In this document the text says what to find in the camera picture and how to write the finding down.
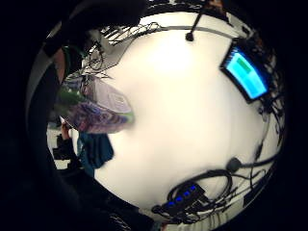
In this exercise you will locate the the person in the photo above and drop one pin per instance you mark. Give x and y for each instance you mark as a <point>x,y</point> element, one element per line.
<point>94,150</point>

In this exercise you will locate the black stand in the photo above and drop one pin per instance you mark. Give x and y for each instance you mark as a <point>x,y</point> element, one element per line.
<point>64,149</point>

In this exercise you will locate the black monitor with blue screen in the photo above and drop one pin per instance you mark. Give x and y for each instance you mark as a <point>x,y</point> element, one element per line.
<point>248,75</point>

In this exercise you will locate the black hub with blue lights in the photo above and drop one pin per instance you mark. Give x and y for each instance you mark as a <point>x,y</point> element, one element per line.
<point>186,197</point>

